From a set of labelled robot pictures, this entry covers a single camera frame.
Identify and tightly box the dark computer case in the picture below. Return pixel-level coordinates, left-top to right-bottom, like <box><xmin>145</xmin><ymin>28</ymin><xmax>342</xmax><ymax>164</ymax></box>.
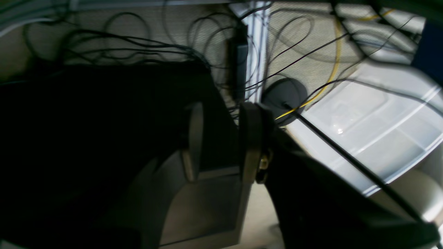
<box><xmin>0</xmin><ymin>63</ymin><xmax>250</xmax><ymax>249</ymax></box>

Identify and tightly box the yellow cable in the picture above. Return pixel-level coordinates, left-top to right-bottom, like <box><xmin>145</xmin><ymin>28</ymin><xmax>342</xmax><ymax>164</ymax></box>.
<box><xmin>275</xmin><ymin>9</ymin><xmax>395</xmax><ymax>121</ymax></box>

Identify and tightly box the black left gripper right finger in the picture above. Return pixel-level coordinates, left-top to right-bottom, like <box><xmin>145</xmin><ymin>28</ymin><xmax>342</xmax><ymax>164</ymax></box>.
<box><xmin>239</xmin><ymin>102</ymin><xmax>442</xmax><ymax>249</ymax></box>

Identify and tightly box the blue panel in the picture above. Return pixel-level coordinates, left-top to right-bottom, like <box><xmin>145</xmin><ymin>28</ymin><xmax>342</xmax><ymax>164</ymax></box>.
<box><xmin>411</xmin><ymin>21</ymin><xmax>443</xmax><ymax>87</ymax></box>

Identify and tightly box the black round stand base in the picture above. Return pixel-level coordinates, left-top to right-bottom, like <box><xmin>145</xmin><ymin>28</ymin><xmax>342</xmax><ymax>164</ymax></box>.
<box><xmin>262</xmin><ymin>78</ymin><xmax>308</xmax><ymax>127</ymax></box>

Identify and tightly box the clear plastic storage bin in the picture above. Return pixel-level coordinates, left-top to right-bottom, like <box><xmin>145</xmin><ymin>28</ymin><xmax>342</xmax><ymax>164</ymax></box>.
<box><xmin>286</xmin><ymin>10</ymin><xmax>443</xmax><ymax>222</ymax></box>

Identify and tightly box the thin black floor cable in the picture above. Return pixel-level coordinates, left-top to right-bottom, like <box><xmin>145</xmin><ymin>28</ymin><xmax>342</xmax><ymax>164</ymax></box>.
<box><xmin>242</xmin><ymin>10</ymin><xmax>419</xmax><ymax>94</ymax></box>

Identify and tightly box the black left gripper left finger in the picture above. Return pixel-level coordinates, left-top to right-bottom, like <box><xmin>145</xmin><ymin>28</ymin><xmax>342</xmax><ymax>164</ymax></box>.
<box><xmin>97</xmin><ymin>102</ymin><xmax>204</xmax><ymax>249</ymax></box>

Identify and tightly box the black vertical pole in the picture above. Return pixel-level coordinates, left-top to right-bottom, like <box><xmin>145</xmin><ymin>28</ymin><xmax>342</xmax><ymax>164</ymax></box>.
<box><xmin>282</xmin><ymin>111</ymin><xmax>442</xmax><ymax>249</ymax></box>

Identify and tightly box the black power adapter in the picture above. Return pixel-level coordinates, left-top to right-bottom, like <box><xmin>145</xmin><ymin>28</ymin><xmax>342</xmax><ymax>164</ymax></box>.
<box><xmin>227</xmin><ymin>24</ymin><xmax>249</xmax><ymax>103</ymax></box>

